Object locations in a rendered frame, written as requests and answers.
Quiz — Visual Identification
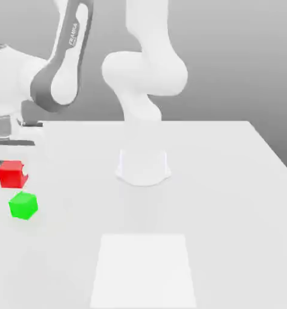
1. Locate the small green cube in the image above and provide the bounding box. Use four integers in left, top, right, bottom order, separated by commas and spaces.
8, 191, 39, 221

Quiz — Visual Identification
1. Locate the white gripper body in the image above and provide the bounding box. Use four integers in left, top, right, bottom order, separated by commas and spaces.
0, 138, 37, 157

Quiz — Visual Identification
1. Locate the small red cube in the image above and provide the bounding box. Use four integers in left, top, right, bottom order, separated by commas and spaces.
0, 160, 30, 190

